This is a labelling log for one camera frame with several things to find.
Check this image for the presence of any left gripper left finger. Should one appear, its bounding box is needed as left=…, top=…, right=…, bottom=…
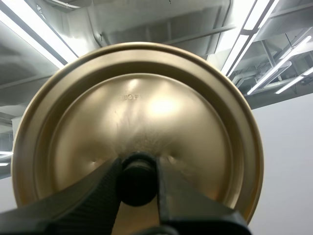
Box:
left=0, top=156, right=123, bottom=235

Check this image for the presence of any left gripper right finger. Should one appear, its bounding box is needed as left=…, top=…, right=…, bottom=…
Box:
left=153, top=156, right=252, bottom=235

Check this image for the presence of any grey ceiling air duct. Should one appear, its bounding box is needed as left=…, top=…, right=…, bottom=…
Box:
left=87, top=0, right=237, bottom=56

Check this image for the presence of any long ceiling light strip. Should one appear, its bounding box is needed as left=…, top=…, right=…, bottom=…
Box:
left=275, top=68, right=313, bottom=95
left=0, top=0, right=80, bottom=69
left=246, top=35, right=313, bottom=95
left=220, top=0, right=281, bottom=77

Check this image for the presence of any gold pot lid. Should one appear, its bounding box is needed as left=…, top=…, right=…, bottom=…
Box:
left=11, top=42, right=266, bottom=222

